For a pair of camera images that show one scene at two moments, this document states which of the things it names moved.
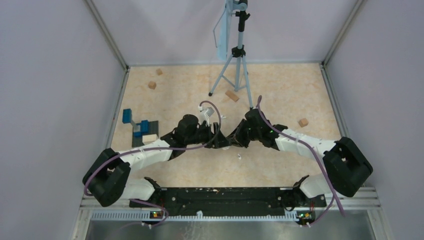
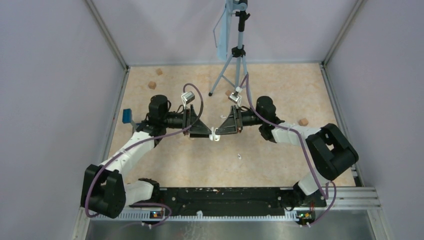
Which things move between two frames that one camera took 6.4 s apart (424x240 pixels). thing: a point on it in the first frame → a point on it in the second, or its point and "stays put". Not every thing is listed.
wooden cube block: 303,122 stays put
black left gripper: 220,140 → 199,130
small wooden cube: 152,85 stays put
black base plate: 229,200 stays put
